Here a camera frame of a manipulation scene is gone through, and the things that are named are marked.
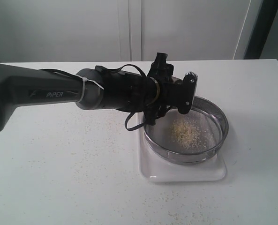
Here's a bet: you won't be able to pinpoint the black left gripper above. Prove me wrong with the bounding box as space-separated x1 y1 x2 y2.
147 52 198 114

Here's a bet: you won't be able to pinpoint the yellow and white grains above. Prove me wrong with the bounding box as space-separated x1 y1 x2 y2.
170 120 206 149

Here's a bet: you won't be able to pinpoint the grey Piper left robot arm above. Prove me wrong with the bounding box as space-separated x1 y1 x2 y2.
0 53 197 131

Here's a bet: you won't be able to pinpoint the round stainless steel sieve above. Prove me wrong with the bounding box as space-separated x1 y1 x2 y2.
143 96 229 165

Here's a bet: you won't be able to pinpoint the clear square glass tray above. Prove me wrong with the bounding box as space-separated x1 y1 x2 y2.
136 104 228 183

